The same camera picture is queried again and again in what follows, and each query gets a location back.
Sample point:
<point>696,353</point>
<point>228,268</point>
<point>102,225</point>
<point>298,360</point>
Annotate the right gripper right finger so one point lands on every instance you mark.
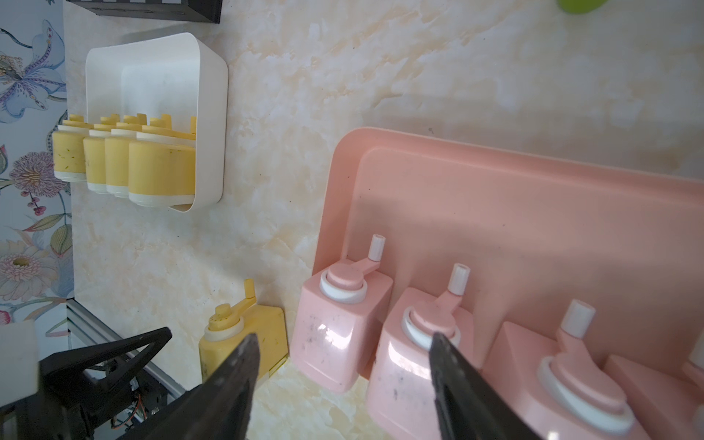
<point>467,407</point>

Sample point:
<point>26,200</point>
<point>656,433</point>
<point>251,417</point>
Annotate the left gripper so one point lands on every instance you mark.
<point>85,388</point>

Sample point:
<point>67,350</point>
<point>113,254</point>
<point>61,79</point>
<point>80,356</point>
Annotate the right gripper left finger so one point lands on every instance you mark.
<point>217,409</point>

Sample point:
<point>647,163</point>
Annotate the pink sharpener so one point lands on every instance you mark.
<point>555,386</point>
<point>667,407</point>
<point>339,319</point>
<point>401,396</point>

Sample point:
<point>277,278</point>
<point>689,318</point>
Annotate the yellow sharpener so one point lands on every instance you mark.
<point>95,153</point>
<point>116,153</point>
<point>68,149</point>
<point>161,164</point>
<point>230,324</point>

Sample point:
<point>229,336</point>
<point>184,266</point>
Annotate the pink storage tray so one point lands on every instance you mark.
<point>536,234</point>

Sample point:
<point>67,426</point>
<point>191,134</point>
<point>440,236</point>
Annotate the white storage tray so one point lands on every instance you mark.
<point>176,75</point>

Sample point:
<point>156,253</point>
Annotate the green cylinder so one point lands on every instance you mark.
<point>580,7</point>

